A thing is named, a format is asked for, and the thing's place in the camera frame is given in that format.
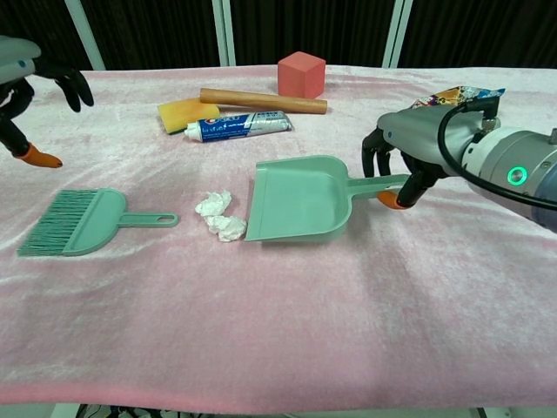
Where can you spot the wooden rolling stick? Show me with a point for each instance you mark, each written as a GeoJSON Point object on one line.
{"type": "Point", "coordinates": [261, 101]}

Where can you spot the pink velvet cloth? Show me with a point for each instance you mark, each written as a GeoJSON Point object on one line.
{"type": "Point", "coordinates": [278, 305]}

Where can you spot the green hand broom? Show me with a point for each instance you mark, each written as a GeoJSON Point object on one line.
{"type": "Point", "coordinates": [91, 222]}

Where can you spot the white frame post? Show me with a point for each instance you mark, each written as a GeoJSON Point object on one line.
{"type": "Point", "coordinates": [85, 35]}
{"type": "Point", "coordinates": [224, 32]}
{"type": "Point", "coordinates": [397, 32]}

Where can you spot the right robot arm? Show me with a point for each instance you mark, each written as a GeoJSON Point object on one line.
{"type": "Point", "coordinates": [518, 157]}

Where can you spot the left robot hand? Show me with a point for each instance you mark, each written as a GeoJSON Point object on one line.
{"type": "Point", "coordinates": [13, 52]}

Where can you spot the yellow sponge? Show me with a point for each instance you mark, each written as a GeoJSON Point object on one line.
{"type": "Point", "coordinates": [183, 113]}

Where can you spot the blue white toothpaste tube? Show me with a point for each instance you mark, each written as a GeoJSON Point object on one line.
{"type": "Point", "coordinates": [239, 126]}

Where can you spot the white paper ball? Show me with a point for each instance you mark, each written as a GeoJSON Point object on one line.
{"type": "Point", "coordinates": [213, 204]}
{"type": "Point", "coordinates": [228, 228]}

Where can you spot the green dustpan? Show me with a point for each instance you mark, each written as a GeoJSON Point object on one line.
{"type": "Point", "coordinates": [300, 200]}

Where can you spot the red foam cube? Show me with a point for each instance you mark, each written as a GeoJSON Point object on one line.
{"type": "Point", "coordinates": [300, 76]}

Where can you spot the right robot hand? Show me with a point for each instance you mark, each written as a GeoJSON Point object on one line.
{"type": "Point", "coordinates": [418, 135]}

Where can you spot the dark snack bag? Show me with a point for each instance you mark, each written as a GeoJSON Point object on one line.
{"type": "Point", "coordinates": [452, 96]}

